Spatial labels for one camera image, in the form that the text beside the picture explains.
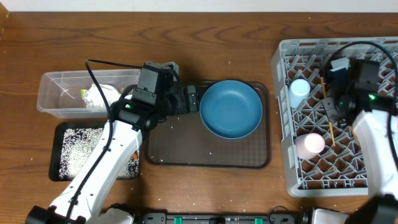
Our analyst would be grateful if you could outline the wooden chopstick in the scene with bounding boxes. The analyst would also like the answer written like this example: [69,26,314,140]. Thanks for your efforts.
[349,126,360,146]
[321,77,336,147]

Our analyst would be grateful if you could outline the dark blue plate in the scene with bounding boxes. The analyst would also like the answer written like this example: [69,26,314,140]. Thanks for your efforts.
[200,80,263,139]

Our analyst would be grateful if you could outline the light blue rice bowl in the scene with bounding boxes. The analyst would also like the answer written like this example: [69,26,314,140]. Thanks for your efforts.
[330,57,350,70]

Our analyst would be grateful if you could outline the orange carrot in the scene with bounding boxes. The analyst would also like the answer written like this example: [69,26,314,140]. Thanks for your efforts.
[131,151,139,160]

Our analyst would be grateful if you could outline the light blue cup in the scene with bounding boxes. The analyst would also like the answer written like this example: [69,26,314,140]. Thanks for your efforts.
[289,79,310,108]

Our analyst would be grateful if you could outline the white napkin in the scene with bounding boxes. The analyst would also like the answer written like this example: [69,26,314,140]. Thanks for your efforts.
[83,84,121,111]

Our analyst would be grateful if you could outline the white pink cup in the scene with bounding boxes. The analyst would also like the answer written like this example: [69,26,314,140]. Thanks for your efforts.
[294,133,325,160]

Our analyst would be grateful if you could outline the foil yellow snack wrapper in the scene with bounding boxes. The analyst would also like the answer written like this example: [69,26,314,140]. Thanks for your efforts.
[80,90,87,99]

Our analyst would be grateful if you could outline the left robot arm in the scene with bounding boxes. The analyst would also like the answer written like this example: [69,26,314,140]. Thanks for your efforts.
[25,85,199,223]

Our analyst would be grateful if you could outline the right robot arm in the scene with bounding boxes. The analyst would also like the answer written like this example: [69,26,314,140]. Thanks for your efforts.
[327,81,397,223]

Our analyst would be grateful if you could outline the grey dishwasher rack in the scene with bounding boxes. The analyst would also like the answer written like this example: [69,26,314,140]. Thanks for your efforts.
[271,37,397,197]

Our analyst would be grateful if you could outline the brown serving tray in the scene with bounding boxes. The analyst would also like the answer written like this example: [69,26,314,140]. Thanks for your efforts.
[142,82,271,169]

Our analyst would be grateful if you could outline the clear plastic bin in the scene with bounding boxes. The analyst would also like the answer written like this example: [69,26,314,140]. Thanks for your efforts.
[37,69,141,119]

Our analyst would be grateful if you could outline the spilled white rice pile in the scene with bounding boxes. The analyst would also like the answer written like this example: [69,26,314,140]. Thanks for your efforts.
[58,128,139,180]

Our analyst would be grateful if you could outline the black plastic tray bin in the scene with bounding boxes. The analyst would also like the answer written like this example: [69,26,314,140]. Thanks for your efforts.
[49,120,141,182]

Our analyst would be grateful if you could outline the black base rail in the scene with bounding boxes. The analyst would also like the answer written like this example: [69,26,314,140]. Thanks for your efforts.
[132,211,311,224]

